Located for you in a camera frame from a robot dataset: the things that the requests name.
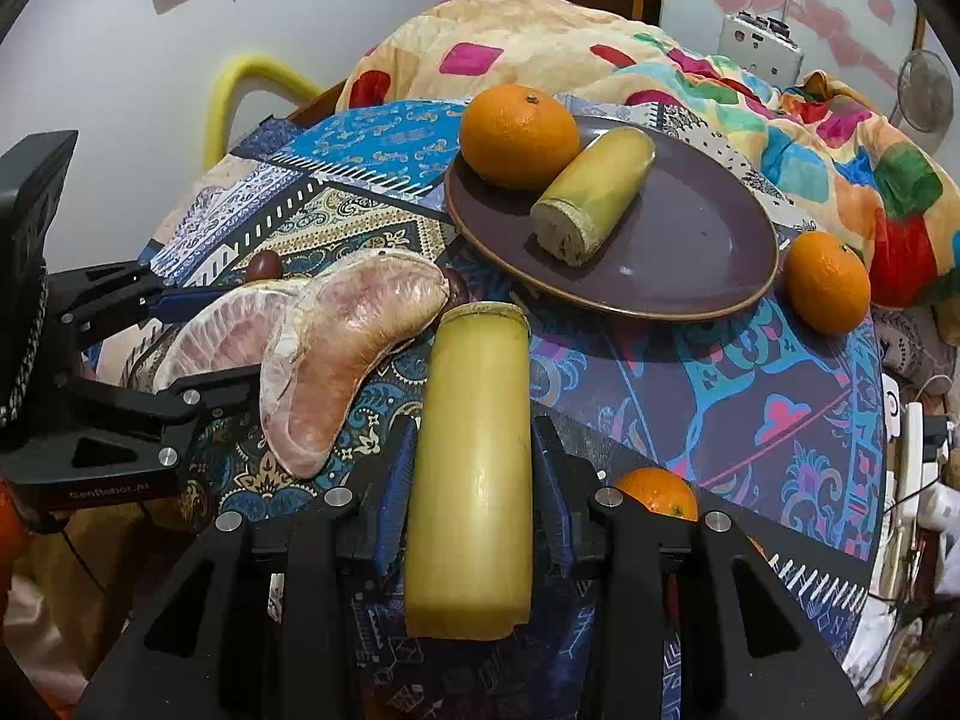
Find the colourful patchwork quilt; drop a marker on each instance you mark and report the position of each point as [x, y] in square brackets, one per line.
[540, 37]

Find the large orange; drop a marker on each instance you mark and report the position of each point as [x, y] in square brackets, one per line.
[517, 135]

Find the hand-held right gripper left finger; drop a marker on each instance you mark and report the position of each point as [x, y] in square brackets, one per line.
[394, 499]

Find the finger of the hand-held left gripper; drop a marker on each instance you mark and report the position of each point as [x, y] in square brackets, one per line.
[176, 406]
[187, 298]

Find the short yellow sugarcane piece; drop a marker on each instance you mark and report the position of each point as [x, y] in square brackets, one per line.
[592, 191]

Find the small orange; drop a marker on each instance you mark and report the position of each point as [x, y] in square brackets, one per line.
[660, 495]
[826, 283]

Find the patterned blue bedsheet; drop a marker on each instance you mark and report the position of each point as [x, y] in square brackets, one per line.
[675, 397]

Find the peeled pink pomelo segment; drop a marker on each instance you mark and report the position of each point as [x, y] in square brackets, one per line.
[225, 337]
[337, 345]

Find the brown chestnut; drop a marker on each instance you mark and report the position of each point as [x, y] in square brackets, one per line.
[264, 265]
[455, 289]

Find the purple plate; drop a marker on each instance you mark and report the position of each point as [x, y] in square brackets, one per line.
[675, 247]

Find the yellow padded bed rail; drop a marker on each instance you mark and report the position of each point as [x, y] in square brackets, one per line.
[225, 82]

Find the long yellow sugarcane piece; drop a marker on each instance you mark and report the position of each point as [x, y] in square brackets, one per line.
[469, 465]

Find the white wall device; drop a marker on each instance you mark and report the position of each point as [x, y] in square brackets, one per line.
[757, 49]

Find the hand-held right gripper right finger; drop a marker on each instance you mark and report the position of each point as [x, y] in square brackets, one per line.
[550, 510]

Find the grey standing fan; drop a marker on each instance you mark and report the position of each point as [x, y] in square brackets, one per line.
[924, 90]

